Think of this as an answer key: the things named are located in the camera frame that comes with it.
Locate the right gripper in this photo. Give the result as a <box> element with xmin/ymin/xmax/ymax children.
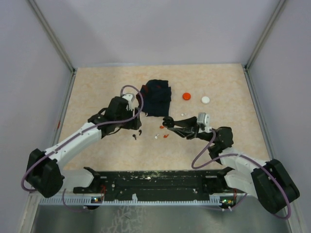
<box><xmin>168</xmin><ymin>116</ymin><xmax>215</xmax><ymax>143</ymax></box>

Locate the black earbud case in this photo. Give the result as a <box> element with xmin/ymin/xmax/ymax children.
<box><xmin>162</xmin><ymin>116</ymin><xmax>174</xmax><ymax>128</ymax></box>

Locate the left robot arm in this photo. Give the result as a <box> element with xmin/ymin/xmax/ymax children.
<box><xmin>25</xmin><ymin>93</ymin><xmax>141</xmax><ymax>198</ymax></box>

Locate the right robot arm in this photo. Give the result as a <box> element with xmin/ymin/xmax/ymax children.
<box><xmin>162</xmin><ymin>113</ymin><xmax>300</xmax><ymax>218</ymax></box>

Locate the orange earbud case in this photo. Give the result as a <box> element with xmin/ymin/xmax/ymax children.
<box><xmin>182</xmin><ymin>92</ymin><xmax>191</xmax><ymax>101</ymax></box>

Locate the white earbud case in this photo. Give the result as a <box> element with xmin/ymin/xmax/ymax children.
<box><xmin>201</xmin><ymin>96</ymin><xmax>210</xmax><ymax>104</ymax></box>

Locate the dark navy folded cloth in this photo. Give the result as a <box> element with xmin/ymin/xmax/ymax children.
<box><xmin>136</xmin><ymin>79</ymin><xmax>172</xmax><ymax>117</ymax></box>

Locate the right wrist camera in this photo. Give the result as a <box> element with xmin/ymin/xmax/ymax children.
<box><xmin>197</xmin><ymin>113</ymin><xmax>211</xmax><ymax>133</ymax></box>

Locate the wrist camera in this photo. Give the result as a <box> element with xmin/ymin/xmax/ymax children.
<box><xmin>121</xmin><ymin>93</ymin><xmax>136</xmax><ymax>110</ymax></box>
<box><xmin>197</xmin><ymin>113</ymin><xmax>211</xmax><ymax>133</ymax></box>

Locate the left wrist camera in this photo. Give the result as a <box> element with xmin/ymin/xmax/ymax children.
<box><xmin>121</xmin><ymin>93</ymin><xmax>136</xmax><ymax>110</ymax></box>

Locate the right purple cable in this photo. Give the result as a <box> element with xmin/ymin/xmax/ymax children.
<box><xmin>191</xmin><ymin>130</ymin><xmax>292</xmax><ymax>220</ymax></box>

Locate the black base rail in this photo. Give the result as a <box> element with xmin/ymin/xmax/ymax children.
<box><xmin>72</xmin><ymin>168</ymin><xmax>246</xmax><ymax>202</ymax></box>

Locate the white cable duct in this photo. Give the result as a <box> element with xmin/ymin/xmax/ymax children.
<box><xmin>39</xmin><ymin>194</ymin><xmax>233</xmax><ymax>206</ymax></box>

